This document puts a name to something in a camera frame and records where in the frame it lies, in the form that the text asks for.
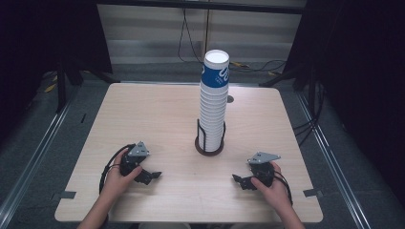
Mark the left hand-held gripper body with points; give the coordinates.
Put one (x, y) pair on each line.
(133, 157)

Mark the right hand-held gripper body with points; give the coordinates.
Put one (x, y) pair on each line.
(262, 168)

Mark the stack of paper cups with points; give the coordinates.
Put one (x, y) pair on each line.
(214, 105)

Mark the person's right hand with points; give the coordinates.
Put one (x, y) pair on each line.
(273, 191)

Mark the person's left hand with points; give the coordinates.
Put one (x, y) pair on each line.
(117, 183)

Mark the grey tape strip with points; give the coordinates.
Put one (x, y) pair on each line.
(65, 194)
(312, 192)

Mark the round table grommet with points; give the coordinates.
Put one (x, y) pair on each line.
(230, 99)

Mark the black stand leg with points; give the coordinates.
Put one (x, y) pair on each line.
(277, 79)
(102, 76)

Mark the yellow tape piece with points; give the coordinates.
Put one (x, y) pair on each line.
(50, 87)

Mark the black curtain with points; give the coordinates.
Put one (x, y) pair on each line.
(47, 35)
(356, 63)

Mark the black overhead bar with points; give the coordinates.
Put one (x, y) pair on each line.
(203, 6)

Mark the metal floor rail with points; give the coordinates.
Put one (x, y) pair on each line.
(334, 159)
(35, 156)

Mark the black stand post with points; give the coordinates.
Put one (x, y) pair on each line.
(61, 89)

